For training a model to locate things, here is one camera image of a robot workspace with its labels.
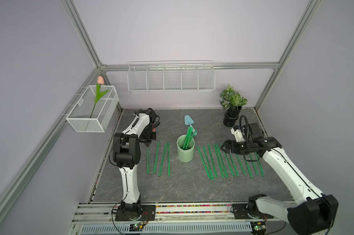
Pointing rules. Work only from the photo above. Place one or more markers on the light blue garden trowel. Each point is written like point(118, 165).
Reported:
point(188, 121)

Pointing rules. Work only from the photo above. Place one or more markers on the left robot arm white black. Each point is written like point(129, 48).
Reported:
point(126, 154)

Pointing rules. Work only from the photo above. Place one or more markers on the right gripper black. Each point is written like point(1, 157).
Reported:
point(232, 150)

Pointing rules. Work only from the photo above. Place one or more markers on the white wire wall shelf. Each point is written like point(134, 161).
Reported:
point(171, 76)

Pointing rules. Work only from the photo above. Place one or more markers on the bundle of green wrapped straws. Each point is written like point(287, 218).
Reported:
point(189, 136)

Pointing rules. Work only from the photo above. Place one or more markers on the eleventh green straw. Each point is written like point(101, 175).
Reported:
point(259, 165)

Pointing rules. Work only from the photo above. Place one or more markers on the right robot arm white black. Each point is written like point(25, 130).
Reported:
point(311, 212)

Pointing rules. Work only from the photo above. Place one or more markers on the light green metal cup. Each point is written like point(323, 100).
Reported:
point(185, 155)

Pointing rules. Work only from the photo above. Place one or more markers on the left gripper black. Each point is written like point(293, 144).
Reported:
point(142, 139)

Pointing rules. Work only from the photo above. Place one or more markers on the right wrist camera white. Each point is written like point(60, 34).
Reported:
point(236, 131)

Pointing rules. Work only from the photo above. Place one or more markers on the white vented cable duct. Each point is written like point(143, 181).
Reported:
point(167, 228)

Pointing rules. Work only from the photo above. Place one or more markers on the white mesh side basket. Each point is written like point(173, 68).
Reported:
point(79, 115)

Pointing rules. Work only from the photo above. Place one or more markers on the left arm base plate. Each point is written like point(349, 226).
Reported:
point(134, 212)

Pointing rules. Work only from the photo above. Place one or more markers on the pink artificial tulip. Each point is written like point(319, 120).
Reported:
point(99, 93)

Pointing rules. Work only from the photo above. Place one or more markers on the twelfth green straw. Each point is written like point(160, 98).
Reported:
point(168, 158)

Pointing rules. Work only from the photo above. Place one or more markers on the aluminium front rail frame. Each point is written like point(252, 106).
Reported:
point(200, 212)

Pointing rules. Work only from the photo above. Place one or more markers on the thirteenth green straw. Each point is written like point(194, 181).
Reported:
point(162, 159)

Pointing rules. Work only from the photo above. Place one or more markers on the green plant in black pot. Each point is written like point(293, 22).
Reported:
point(232, 102)

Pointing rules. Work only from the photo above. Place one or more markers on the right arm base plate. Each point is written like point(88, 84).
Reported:
point(244, 211)

